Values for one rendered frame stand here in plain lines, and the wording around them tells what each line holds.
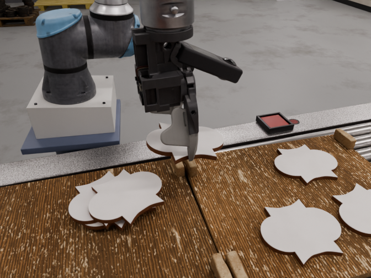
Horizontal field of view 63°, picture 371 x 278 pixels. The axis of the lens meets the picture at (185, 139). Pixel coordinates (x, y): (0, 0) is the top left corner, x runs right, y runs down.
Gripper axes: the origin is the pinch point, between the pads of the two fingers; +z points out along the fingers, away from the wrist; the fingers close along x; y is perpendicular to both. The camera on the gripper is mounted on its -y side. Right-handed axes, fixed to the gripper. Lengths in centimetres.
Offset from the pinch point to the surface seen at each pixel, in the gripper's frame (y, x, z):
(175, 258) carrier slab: 6.3, 15.2, 11.9
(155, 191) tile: 6.8, 3.3, 8.0
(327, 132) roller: -43.0, -11.5, 14.7
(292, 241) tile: -12.7, 18.2, 11.4
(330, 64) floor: -263, -258, 112
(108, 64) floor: 4, -338, 106
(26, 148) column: 36, -34, 18
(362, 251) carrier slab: -23.2, 22.4, 12.6
